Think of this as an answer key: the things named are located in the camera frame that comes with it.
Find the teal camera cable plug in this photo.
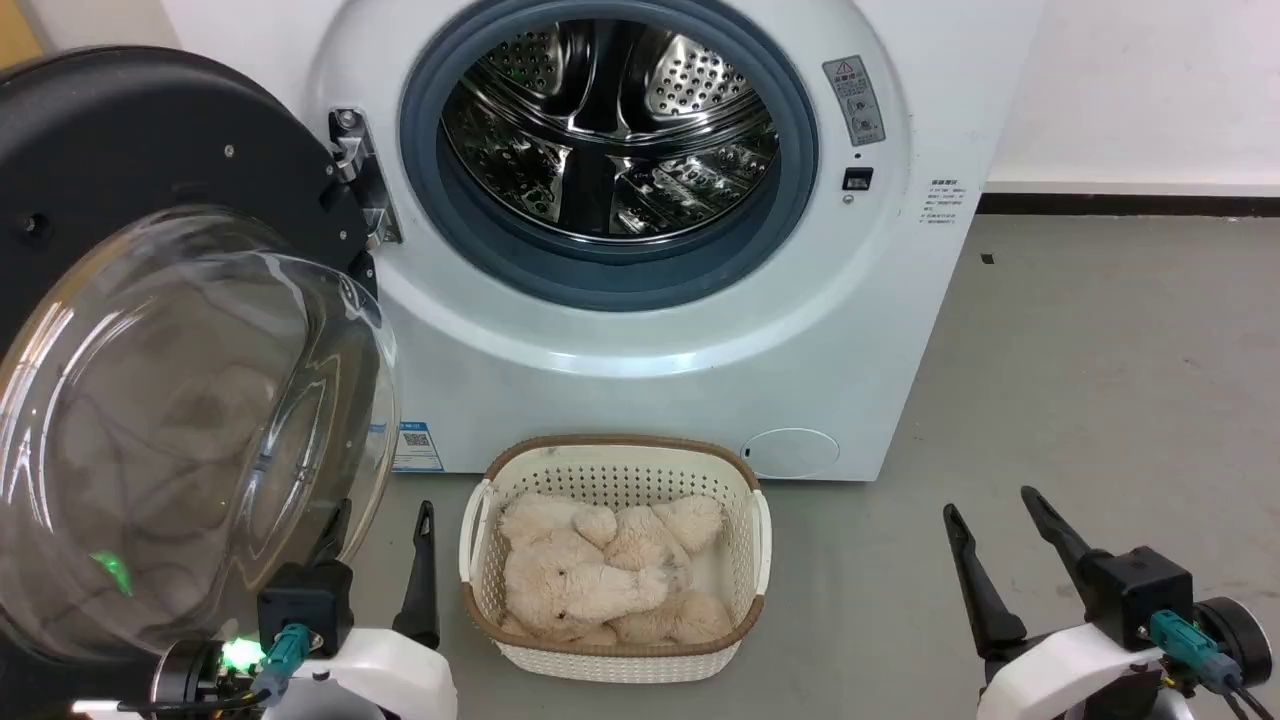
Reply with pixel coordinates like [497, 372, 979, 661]
[1149, 610, 1246, 696]
[250, 622, 325, 709]

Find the white front-load washing machine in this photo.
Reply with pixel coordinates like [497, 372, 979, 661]
[160, 0, 1047, 483]

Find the teal right camera cable plug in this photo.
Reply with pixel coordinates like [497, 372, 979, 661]
[1149, 610, 1246, 696]

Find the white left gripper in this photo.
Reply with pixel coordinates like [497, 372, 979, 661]
[150, 498, 459, 720]

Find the white laundry basket, brown rim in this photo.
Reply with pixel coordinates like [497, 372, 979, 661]
[458, 434, 773, 685]

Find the teal left camera cable plug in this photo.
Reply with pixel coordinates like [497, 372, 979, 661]
[250, 622, 325, 709]

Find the stainless steel washer drum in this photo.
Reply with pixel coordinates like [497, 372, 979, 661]
[440, 18, 781, 244]

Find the beige plush toy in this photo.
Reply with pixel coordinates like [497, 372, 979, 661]
[497, 493, 736, 646]

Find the grey warning sticker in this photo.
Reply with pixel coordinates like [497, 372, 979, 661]
[822, 55, 887, 148]

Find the blue white energy label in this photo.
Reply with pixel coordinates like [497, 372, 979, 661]
[391, 421, 445, 474]

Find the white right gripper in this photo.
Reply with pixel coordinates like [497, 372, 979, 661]
[943, 485, 1274, 720]

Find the small printed text label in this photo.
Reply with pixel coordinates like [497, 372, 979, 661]
[922, 179, 969, 226]

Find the metal door hinge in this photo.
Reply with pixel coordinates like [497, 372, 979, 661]
[328, 107, 404, 248]

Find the black washer door, glass bowl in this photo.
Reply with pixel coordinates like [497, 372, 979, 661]
[0, 45, 401, 666]

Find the round white filter cover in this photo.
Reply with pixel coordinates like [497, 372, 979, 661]
[741, 428, 841, 479]

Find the black wall baseboard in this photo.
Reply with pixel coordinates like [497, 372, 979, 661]
[976, 193, 1280, 218]

